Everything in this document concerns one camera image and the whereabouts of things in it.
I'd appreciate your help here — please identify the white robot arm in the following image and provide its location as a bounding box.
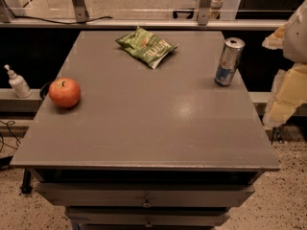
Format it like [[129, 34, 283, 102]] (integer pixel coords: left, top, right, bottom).
[[283, 0, 307, 63]]

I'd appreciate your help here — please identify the silver blue redbull can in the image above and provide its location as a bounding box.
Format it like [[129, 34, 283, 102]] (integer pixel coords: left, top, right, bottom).
[[215, 37, 245, 86]]

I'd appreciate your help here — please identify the green chips bag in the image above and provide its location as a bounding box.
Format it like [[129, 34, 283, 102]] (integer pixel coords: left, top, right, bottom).
[[116, 27, 177, 70]]

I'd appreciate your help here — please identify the red apple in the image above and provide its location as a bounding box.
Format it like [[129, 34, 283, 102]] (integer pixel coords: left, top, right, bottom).
[[48, 78, 81, 108]]

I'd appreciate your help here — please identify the grey top drawer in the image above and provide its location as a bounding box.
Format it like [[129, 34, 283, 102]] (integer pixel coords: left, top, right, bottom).
[[35, 183, 254, 208]]

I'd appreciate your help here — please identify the grey drawer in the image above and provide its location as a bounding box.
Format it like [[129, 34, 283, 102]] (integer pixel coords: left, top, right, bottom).
[[35, 183, 254, 208], [65, 207, 229, 227]]

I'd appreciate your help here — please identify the grey lower drawer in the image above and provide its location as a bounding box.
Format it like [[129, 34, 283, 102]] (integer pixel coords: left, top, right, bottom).
[[65, 207, 229, 227]]

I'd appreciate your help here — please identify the white pump bottle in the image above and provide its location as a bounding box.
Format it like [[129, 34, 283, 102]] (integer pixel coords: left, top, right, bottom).
[[5, 64, 32, 99]]

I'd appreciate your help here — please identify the grey metal bracket right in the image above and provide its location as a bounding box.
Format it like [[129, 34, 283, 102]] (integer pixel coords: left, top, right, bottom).
[[198, 0, 212, 26]]

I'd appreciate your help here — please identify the grey metal bracket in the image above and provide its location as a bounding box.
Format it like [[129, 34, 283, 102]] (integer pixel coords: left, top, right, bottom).
[[198, 0, 212, 26], [71, 0, 89, 23]]

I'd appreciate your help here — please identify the grey metal bracket left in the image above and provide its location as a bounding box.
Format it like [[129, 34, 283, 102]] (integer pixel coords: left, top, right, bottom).
[[71, 0, 89, 23]]

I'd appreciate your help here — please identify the black floor cable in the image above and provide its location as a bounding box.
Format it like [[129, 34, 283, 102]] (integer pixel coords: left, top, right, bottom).
[[0, 120, 22, 151]]

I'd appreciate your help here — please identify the black cable on ledge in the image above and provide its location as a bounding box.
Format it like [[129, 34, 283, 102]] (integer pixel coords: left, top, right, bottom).
[[12, 14, 113, 26]]

